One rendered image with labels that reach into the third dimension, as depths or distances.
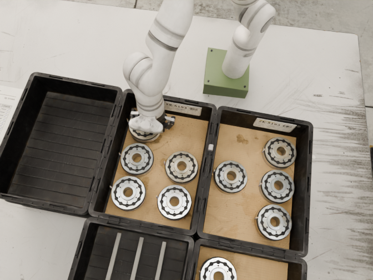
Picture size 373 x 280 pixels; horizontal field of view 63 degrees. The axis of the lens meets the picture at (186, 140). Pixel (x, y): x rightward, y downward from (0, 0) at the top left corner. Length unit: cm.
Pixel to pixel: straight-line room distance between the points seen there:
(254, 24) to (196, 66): 41
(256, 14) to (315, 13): 170
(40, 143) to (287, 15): 200
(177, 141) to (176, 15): 49
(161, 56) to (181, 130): 42
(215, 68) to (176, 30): 60
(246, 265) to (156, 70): 61
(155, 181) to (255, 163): 33
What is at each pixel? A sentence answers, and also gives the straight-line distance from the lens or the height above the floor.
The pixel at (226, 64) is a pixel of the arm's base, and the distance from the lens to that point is 117.
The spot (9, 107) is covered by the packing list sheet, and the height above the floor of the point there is 70.
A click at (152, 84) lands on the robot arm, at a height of 121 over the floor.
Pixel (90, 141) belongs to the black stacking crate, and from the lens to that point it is 104.
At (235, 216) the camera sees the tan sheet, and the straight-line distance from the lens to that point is 97.
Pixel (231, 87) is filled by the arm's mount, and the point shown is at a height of 77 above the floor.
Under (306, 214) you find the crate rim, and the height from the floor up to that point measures 93.
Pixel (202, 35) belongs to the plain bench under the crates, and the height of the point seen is 70.
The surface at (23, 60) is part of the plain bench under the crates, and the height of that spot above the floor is 70.
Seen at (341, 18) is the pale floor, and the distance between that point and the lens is 270.
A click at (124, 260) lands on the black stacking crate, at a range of 96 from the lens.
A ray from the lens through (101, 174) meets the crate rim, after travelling 89.
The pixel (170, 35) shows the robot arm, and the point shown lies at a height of 128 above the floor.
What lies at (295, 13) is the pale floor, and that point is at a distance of 259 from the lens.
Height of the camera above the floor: 177
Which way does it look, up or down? 70 degrees down
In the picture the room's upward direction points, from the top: 5 degrees clockwise
